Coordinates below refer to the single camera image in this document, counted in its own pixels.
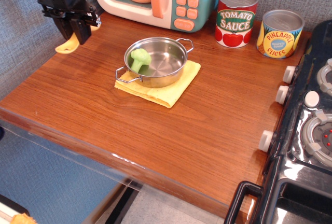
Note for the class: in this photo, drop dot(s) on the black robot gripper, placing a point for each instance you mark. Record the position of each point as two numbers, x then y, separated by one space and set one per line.
82 10

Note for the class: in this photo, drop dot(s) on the yellow toy dish brush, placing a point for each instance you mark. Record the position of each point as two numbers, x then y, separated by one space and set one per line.
69 46

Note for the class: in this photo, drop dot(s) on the stainless steel pot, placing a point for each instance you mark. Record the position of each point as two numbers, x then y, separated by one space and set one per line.
168 58

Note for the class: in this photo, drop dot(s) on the green toy broccoli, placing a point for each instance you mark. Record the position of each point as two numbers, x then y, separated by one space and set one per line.
140 58

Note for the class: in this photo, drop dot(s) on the yellow folded cloth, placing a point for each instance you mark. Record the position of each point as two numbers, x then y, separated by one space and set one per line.
165 96

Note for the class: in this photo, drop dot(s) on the teal toy microwave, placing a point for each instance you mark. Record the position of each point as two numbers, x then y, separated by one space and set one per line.
168 1

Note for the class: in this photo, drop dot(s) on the tomato sauce can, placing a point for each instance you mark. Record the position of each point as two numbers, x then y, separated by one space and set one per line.
234 22

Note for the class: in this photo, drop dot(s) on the orange plush object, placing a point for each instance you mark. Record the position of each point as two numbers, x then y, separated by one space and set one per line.
22 219

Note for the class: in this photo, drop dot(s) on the pineapple slices can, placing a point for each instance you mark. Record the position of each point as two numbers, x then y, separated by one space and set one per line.
279 33

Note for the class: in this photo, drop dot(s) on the white stove knob middle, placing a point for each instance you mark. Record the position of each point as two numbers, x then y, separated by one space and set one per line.
281 94

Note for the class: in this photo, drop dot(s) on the white stove knob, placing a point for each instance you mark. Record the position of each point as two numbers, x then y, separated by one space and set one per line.
281 94
265 140
288 74

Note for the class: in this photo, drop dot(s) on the white stove knob upper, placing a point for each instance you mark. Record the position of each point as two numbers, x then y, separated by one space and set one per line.
288 74

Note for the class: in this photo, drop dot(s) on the white stove knob lower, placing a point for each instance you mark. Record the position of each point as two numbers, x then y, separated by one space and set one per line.
265 140

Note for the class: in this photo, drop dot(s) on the black toy stove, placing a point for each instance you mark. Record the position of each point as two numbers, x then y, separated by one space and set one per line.
296 185

